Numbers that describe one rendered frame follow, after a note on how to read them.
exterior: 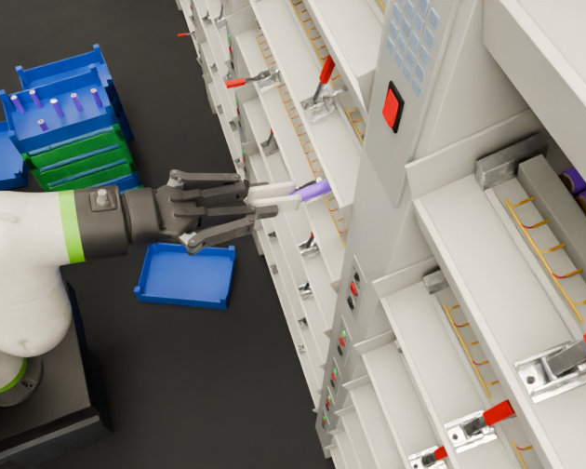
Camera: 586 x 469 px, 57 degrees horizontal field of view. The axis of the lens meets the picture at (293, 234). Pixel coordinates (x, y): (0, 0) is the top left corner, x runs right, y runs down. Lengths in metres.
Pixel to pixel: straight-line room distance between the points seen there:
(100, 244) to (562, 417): 0.53
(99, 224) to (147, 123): 1.67
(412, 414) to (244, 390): 1.03
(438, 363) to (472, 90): 0.31
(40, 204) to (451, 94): 0.50
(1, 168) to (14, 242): 1.71
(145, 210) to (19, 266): 0.16
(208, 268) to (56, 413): 0.72
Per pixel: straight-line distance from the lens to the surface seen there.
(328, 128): 0.73
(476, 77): 0.36
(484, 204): 0.44
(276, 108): 1.02
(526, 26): 0.29
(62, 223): 0.69
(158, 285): 1.90
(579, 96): 0.26
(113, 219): 0.69
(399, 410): 0.76
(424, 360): 0.59
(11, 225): 0.69
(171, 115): 2.35
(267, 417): 1.71
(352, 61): 0.54
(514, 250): 0.42
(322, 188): 0.78
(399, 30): 0.40
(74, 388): 1.45
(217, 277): 1.88
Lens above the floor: 1.67
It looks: 59 degrees down
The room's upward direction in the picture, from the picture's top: straight up
